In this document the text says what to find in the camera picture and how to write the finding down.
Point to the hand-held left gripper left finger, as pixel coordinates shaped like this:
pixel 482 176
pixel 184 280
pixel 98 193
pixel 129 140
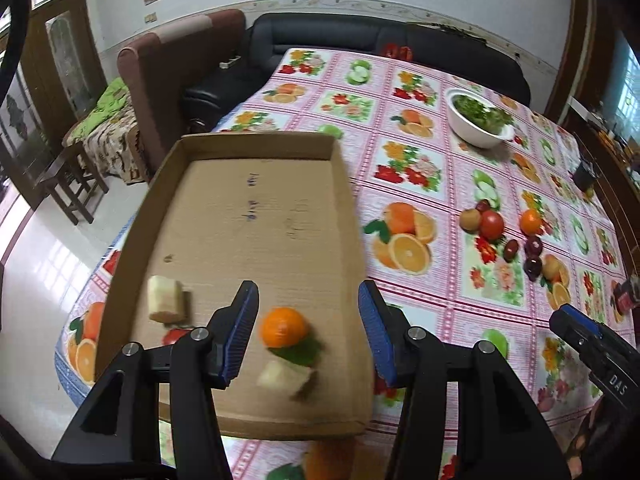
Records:
pixel 242 330

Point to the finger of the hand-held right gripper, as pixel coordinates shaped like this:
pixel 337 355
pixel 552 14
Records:
pixel 580 315
pixel 567 332

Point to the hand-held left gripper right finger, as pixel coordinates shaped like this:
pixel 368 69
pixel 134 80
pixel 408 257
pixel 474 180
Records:
pixel 372 330

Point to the small orange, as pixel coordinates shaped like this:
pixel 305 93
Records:
pixel 282 327
pixel 531 221

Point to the yellow-brown round fruit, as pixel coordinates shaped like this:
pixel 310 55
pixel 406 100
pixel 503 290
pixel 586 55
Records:
pixel 551 266

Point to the pale yellow fruit chunk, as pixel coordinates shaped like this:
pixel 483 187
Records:
pixel 165 300
pixel 282 380

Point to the red tomato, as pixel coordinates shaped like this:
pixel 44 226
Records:
pixel 491 224
pixel 175 335

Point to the dark red plum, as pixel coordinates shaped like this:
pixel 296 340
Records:
pixel 533 246
pixel 532 266

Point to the red date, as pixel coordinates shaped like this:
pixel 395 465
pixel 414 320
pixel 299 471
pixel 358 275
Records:
pixel 510 250
pixel 482 205

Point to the shallow cardboard tray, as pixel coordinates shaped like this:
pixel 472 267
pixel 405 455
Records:
pixel 250 185

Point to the brown round fruit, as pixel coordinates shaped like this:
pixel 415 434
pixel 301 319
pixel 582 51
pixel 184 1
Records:
pixel 470 220

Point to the red and black object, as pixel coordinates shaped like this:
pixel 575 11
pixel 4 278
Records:
pixel 625 295

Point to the green leaf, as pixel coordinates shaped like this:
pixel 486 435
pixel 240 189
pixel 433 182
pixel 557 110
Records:
pixel 305 352

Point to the black container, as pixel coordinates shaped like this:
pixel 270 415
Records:
pixel 585 175

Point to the fruit and flower print tablecloth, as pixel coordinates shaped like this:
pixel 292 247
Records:
pixel 400 125

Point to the white bowl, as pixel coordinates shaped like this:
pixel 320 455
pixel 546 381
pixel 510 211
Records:
pixel 475 132

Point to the wooden stool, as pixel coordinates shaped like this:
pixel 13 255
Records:
pixel 70 185

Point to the brown patterned cloth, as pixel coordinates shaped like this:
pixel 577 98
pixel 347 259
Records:
pixel 107 147

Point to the chopped green vegetables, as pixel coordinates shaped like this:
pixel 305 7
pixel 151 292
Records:
pixel 482 110

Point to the window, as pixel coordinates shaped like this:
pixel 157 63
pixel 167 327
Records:
pixel 625 85

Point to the green blanket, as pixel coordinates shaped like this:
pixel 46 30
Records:
pixel 107 105

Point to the small white object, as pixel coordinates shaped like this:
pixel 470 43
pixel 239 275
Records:
pixel 230 62

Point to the red item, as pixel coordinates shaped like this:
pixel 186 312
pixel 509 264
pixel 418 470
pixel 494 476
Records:
pixel 398 51

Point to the brown armchair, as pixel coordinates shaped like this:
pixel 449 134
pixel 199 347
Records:
pixel 165 60

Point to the black leather sofa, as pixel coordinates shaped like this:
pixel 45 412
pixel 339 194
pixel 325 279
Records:
pixel 325 30

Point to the wooden door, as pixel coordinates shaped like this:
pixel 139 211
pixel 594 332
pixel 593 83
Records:
pixel 65 55

